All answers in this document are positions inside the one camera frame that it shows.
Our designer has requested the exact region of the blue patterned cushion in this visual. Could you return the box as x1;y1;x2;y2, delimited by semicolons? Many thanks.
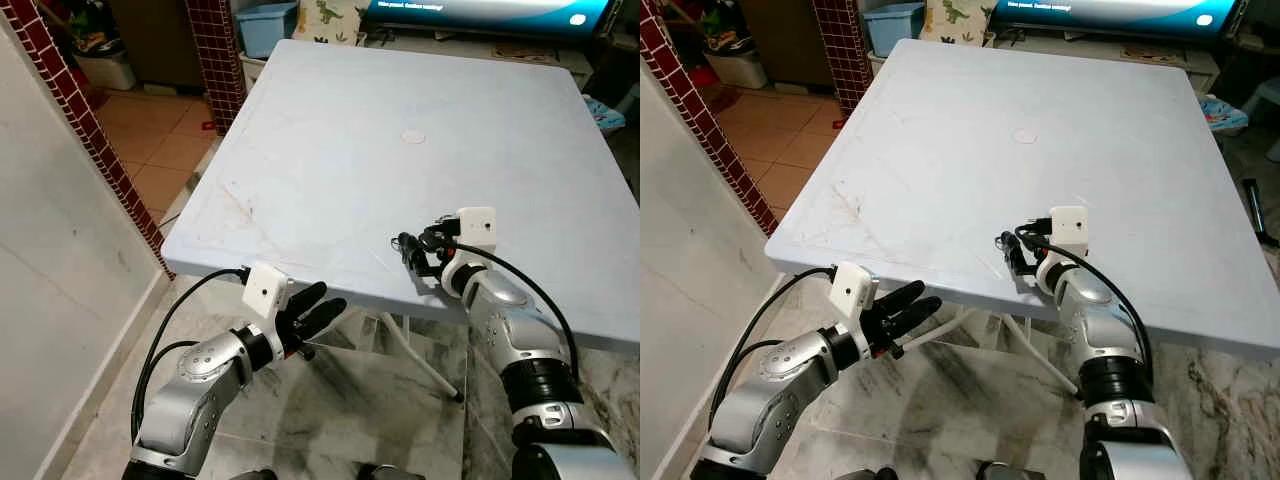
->
1200;95;1249;136
583;95;626;136

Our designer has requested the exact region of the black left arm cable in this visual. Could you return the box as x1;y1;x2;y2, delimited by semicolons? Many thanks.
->
130;266;249;443
708;266;836;431

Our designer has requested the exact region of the brown wooden cabinet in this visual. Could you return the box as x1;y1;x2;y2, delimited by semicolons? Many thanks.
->
110;0;191;96
745;0;816;91

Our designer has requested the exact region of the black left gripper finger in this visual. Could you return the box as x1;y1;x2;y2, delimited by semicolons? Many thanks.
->
298;298;348;341
890;297;943;341
284;283;328;323
875;282;927;323

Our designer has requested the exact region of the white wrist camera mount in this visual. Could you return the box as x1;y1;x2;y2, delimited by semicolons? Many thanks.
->
832;262;881;323
243;262;294;321
1048;206;1089;249
455;207;498;251

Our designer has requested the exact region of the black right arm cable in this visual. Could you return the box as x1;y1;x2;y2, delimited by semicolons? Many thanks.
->
425;222;581;381
1020;225;1154;363

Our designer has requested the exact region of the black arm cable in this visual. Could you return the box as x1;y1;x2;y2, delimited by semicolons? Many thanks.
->
425;222;581;381
708;266;836;431
1020;225;1154;363
130;266;249;443

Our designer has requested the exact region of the dinosaur print cloth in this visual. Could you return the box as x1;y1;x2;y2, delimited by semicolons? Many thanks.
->
298;0;366;46
925;0;996;43

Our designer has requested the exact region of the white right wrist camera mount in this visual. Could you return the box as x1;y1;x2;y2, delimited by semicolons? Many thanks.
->
455;207;498;251
1048;206;1089;249

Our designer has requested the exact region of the white metal table leg frame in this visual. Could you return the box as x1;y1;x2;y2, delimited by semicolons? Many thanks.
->
900;305;1083;396
330;308;466;403

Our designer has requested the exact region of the white plastic container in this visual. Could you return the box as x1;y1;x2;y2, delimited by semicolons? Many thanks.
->
75;50;136;91
705;50;769;89

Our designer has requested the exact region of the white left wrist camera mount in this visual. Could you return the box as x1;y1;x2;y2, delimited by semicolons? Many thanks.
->
243;262;294;321
832;262;881;323

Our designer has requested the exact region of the white television stand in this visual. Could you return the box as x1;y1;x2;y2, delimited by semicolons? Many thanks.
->
990;32;1223;96
365;30;601;91

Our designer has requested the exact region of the black tool on floor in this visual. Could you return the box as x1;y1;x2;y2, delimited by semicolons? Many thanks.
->
1243;178;1277;249

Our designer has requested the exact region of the red tiled pillar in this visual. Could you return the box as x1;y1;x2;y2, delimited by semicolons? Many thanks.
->
812;0;876;116
185;0;248;136

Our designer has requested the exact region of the red tiled wall trim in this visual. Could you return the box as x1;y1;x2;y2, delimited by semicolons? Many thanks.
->
0;0;176;281
640;0;781;236

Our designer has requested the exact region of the white plastic table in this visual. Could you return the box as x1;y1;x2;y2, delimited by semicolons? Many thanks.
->
765;38;1280;359
162;40;641;353

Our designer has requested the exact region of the blue plastic bin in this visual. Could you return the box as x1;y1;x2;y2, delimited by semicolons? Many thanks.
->
235;2;299;59
862;2;926;58

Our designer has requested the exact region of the flat screen television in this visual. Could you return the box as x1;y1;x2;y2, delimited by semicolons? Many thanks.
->
362;0;613;39
990;0;1241;39

